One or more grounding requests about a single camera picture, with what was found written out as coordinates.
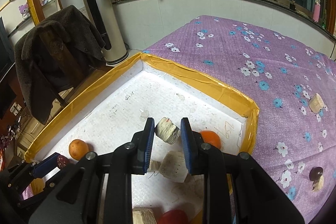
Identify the yellow-rimmed white foam tray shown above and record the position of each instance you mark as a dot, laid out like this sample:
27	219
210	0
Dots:
111	114

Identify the dark plum near foam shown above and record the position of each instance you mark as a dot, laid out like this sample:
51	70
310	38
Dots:
315	173

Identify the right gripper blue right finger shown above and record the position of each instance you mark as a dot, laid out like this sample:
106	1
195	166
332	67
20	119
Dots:
190	148

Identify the purple plush toy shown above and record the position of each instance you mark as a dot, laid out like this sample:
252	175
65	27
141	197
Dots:
24	11

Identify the dark coat on chair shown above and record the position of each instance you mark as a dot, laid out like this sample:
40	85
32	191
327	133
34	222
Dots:
40	78

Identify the beige foam piece round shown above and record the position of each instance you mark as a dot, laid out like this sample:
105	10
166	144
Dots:
318	184

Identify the wooden chair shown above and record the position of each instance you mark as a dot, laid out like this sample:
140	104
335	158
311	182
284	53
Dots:
73	71

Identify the silver tower air conditioner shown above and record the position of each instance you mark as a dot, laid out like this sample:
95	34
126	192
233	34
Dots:
101	14

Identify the dark red ridged fruit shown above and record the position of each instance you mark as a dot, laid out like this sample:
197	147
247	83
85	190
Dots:
62	161

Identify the small beige foam chunk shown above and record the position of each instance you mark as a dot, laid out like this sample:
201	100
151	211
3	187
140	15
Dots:
154	166

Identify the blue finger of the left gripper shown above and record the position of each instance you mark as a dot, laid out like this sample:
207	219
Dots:
46	166

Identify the red cherry tomato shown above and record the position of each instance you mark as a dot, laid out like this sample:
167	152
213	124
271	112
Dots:
175	216

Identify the dull orange fruit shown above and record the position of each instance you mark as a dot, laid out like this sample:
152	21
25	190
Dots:
78	149

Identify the purple floral tablecloth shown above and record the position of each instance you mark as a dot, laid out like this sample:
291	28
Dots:
281	75

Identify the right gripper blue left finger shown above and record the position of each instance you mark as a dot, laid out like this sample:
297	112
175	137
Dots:
147	144

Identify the bright orange fruit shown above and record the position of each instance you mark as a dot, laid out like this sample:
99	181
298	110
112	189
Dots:
211	137

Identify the beige foam piece small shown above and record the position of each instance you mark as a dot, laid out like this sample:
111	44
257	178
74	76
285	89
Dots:
167	131

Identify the pink bottle on sill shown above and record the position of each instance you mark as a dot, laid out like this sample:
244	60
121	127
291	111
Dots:
316	11

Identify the beige foam block in tray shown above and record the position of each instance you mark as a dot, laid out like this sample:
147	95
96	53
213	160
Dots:
143	216

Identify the large beige foam block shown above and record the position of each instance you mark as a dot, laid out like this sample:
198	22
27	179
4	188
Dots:
173	167

